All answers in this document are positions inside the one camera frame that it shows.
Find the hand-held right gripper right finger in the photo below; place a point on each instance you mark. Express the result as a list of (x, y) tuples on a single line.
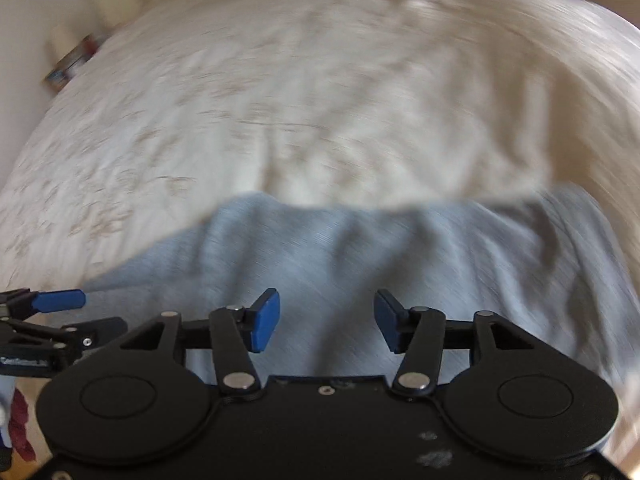
[(388, 318)]

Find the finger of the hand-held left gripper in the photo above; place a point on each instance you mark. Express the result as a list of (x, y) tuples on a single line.
[(60, 301), (97, 331)]

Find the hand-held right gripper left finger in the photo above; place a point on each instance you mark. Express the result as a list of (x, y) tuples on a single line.
[(265, 321)]

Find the maroon cloth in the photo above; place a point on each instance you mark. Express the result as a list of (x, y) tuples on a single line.
[(21, 422)]

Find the cream floral bedspread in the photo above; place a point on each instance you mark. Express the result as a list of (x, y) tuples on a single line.
[(300, 85)]

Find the colourful box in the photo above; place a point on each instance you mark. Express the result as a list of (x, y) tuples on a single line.
[(70, 62)]

